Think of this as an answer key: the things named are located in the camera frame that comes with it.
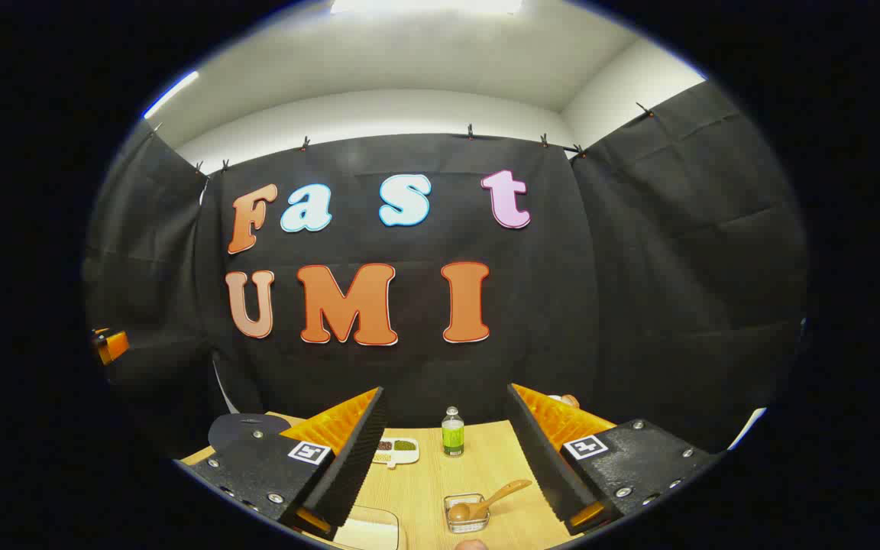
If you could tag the toasted bread slice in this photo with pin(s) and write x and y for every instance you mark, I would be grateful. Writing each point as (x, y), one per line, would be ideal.
(571, 401)

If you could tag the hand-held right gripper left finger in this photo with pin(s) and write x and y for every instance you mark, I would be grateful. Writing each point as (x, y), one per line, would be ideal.
(356, 458)

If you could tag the black backdrop cloth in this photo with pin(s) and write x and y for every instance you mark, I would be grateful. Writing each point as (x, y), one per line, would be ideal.
(562, 305)

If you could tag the white rice container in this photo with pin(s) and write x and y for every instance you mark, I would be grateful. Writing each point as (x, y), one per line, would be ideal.
(367, 531)

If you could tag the wooden spoon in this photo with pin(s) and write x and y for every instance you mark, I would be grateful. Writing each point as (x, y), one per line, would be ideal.
(505, 493)

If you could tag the clear glass chopstick holder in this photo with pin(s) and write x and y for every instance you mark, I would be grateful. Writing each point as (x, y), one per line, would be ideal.
(478, 526)

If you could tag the green drink bottle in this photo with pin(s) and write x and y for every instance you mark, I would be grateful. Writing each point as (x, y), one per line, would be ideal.
(453, 437)

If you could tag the dark grey rice cooker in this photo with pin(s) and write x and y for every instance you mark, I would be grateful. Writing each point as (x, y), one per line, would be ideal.
(237, 429)

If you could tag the white divided bean dish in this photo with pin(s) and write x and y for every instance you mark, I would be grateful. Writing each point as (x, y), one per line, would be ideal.
(403, 453)

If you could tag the row of black cloth clips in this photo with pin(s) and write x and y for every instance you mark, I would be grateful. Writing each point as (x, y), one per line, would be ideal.
(470, 132)

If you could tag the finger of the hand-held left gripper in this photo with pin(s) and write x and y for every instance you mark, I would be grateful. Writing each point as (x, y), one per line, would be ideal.
(110, 345)

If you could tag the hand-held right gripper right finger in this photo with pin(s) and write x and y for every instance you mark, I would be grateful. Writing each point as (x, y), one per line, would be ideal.
(543, 466)

